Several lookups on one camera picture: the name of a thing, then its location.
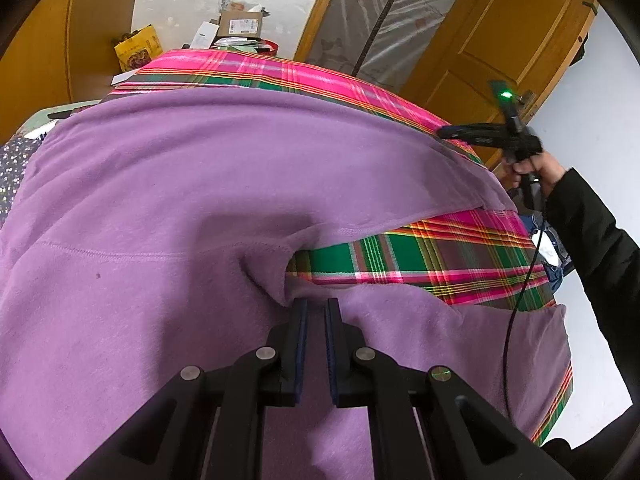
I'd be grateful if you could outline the person's right hand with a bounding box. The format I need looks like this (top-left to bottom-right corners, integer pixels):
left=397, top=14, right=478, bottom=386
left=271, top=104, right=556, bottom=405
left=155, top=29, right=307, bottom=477
left=502, top=152, right=568, bottom=201

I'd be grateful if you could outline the wooden door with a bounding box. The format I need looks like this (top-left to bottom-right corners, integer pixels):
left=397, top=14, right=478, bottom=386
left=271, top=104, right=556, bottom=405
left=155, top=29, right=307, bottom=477
left=400, top=0, right=598, bottom=171

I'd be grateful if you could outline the translucent plastic door curtain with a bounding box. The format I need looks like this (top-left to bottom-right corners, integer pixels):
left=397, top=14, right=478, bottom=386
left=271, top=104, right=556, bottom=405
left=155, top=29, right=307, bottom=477
left=305, top=0, right=481, bottom=91

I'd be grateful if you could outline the purple fleece garment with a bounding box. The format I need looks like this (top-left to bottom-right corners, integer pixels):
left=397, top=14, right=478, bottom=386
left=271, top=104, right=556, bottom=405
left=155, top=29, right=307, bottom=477
left=0, top=85, right=573, bottom=480

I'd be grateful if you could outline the wooden wardrobe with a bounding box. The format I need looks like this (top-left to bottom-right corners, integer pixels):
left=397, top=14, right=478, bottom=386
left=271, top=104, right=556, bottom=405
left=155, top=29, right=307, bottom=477
left=0, top=0, right=146, bottom=146

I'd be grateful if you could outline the cardboard box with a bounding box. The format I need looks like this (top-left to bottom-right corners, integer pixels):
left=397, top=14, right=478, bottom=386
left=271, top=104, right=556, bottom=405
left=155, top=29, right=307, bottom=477
left=217, top=5, right=266, bottom=41

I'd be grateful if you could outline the small white box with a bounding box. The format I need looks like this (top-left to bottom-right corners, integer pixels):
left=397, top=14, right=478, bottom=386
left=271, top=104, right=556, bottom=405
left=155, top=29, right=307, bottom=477
left=190, top=21, right=221, bottom=51

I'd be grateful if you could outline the grey dotted cloth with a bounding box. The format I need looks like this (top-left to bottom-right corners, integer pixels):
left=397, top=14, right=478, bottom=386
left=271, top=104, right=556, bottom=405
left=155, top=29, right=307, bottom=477
left=0, top=132, right=43, bottom=226

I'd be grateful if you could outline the blue denim bag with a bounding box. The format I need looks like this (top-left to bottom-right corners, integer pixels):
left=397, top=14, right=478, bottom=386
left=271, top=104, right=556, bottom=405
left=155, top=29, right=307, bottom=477
left=520, top=212, right=573, bottom=291

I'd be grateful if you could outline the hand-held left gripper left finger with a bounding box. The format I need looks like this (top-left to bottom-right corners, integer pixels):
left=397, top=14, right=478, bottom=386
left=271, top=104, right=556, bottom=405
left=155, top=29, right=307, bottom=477
left=60, top=297, right=309, bottom=480

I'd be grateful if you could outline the wooden door frame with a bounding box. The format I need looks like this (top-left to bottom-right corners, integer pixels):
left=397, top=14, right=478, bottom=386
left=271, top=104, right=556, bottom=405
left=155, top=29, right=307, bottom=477
left=292, top=0, right=351, bottom=63

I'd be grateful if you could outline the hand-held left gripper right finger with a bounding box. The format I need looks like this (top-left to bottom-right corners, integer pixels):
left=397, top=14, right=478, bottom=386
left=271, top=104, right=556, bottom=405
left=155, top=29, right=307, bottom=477
left=325, top=297, right=576, bottom=480

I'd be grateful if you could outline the pink green plaid blanket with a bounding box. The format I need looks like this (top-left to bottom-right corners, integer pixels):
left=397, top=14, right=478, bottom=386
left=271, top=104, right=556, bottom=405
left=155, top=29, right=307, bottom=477
left=107, top=49, right=573, bottom=446

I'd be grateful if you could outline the person's right forearm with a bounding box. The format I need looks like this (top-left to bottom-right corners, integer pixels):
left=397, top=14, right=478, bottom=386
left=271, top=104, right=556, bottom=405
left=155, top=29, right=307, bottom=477
left=542, top=167, right=640, bottom=396

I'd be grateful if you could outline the pale green board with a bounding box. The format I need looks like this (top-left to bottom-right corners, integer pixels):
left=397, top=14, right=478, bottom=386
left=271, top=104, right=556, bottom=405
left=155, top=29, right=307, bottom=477
left=20, top=99, right=103, bottom=133

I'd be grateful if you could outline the yellow box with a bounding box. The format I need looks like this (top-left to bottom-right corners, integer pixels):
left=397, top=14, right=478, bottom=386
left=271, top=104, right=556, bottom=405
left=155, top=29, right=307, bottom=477
left=114, top=26, right=163, bottom=73

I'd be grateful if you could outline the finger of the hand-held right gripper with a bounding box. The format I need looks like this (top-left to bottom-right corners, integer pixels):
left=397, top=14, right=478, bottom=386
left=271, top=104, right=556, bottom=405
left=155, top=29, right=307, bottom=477
left=436, top=122, right=511, bottom=148

